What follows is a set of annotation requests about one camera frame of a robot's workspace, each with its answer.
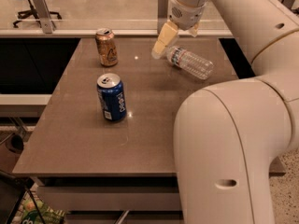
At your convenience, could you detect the left metal glass bracket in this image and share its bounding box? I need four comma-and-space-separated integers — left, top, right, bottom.
33, 0, 55, 34

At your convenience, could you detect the clear plastic water bottle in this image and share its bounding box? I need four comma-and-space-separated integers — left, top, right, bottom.
166, 46, 214, 80

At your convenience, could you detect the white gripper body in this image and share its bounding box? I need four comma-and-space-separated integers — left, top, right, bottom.
169, 0, 206, 31

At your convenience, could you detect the blue Pepsi can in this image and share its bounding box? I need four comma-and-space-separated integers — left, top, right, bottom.
97, 73, 126, 121

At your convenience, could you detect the green snack bag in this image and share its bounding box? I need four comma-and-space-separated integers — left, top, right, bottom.
21, 199, 65, 224

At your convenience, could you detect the middle metal glass bracket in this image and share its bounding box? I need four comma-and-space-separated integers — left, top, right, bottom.
157, 0, 168, 33

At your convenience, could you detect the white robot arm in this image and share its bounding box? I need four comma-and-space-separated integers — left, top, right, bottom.
152, 0, 299, 224

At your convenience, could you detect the grey table drawer base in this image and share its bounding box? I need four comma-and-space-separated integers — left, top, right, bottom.
35, 175, 182, 216

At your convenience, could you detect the black cable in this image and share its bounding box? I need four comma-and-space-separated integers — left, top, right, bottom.
0, 170, 48, 224

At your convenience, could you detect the gold soda can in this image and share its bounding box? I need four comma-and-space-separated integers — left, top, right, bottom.
95, 28, 118, 66

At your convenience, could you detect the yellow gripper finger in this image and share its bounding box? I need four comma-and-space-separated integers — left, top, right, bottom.
189, 23, 199, 37
151, 21, 178, 59

